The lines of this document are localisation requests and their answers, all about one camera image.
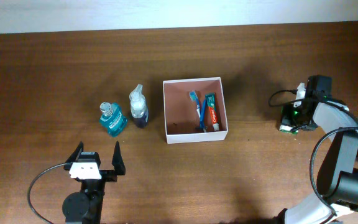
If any white open cardboard box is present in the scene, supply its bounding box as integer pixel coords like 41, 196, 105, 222
162, 77, 229, 144

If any blue foam soap pump bottle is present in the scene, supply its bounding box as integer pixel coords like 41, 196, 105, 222
129, 84, 149, 128

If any blue Gillette razor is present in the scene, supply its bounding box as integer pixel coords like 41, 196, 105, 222
197, 100, 207, 133

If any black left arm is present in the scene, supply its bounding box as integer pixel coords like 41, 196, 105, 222
62, 142, 126, 224

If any blue and white toothbrush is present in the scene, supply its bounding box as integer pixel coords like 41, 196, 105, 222
188, 90, 208, 133

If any green and white soap packet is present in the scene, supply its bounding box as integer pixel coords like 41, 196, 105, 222
278, 124, 298, 134

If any teal Listerine mouthwash bottle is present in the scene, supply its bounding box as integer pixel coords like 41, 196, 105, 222
99, 102, 127, 137

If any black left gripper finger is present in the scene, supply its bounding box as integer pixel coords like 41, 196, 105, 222
65, 141, 84, 163
111, 141, 126, 175

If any Colgate toothpaste tube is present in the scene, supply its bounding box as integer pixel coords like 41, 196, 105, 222
205, 93, 219, 131

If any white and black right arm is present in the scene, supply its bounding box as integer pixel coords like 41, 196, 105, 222
273, 75, 358, 223

